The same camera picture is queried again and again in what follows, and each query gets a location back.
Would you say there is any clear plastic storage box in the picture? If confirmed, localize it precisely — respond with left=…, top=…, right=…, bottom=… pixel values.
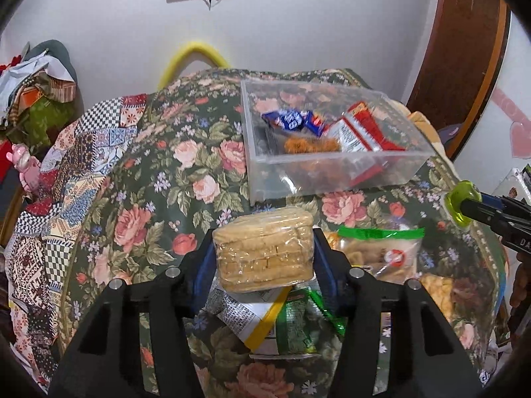
left=241, top=79, right=433, bottom=203

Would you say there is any green jelly cup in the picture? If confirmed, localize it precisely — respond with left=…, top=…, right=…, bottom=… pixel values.
left=443, top=180, right=483, bottom=228

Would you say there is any patchwork quilt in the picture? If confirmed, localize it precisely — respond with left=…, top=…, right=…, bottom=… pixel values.
left=5, top=94, right=148, bottom=391

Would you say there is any white yellow snack packet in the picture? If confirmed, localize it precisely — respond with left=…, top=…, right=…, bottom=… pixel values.
left=204, top=281, right=292, bottom=351

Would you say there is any green top peanut bag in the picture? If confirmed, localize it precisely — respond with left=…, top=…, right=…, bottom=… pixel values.
left=325, top=227, right=425, bottom=284

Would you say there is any cracker stack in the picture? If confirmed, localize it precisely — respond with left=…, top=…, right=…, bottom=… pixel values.
left=212, top=207, right=314, bottom=293

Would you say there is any floral green bed cover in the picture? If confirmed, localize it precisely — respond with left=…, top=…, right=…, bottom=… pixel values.
left=49, top=69, right=505, bottom=397

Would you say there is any red white snack packet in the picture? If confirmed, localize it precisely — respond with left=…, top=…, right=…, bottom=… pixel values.
left=323, top=101, right=405, bottom=152

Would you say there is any green snack packet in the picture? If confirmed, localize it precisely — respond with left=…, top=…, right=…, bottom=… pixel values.
left=273, top=287, right=346, bottom=359

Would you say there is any clear bag orange snack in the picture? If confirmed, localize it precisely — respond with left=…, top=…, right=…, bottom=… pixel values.
left=283, top=137, right=340, bottom=155

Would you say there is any pink plush toy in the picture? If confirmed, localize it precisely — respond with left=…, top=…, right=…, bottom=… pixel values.
left=6, top=144, right=40, bottom=193

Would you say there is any yellow foam tube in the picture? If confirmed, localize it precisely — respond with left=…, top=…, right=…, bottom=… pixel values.
left=157, top=40, right=230, bottom=90

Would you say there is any brown wooden door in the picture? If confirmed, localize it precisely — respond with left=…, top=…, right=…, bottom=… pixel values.
left=407, top=0, right=511, bottom=159

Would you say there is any pile of clothes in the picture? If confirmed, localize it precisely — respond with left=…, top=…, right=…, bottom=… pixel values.
left=1, top=39, right=78, bottom=152

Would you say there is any blue candy packet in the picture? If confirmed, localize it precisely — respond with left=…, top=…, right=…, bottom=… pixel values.
left=261, top=108, right=326, bottom=138

